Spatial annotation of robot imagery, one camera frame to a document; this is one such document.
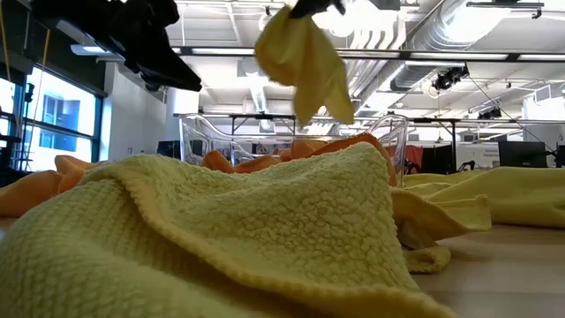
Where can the silver ceiling air duct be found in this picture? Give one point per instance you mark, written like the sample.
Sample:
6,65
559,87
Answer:
441,31

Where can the black divider panel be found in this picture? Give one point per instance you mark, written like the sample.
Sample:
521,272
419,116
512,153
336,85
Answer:
437,159

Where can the red fabric panel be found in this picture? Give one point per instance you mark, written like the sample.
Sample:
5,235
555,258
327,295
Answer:
415,154

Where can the black shelf rack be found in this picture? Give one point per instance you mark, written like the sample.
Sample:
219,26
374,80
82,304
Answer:
6,154

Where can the black background table frame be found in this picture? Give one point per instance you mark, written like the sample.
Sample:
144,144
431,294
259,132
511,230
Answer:
265,116

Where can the clear plastic basket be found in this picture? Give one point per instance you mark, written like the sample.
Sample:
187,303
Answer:
194,132

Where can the black ceiling track camera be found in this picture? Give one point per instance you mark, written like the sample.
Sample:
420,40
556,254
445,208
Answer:
450,77
490,112

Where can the black computer monitor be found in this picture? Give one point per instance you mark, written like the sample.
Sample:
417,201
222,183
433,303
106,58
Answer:
523,153
170,149

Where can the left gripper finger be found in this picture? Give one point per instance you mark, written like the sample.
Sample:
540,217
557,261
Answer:
167,70

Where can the black overhead frame beam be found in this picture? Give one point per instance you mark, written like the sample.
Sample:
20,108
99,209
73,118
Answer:
397,55

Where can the yellow microfiber towel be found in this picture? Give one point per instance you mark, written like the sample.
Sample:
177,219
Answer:
507,194
441,216
304,62
220,229

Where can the large window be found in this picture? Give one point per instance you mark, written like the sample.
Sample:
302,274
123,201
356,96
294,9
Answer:
66,128

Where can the large orange microfiber towel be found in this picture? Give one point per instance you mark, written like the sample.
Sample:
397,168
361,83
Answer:
348,141

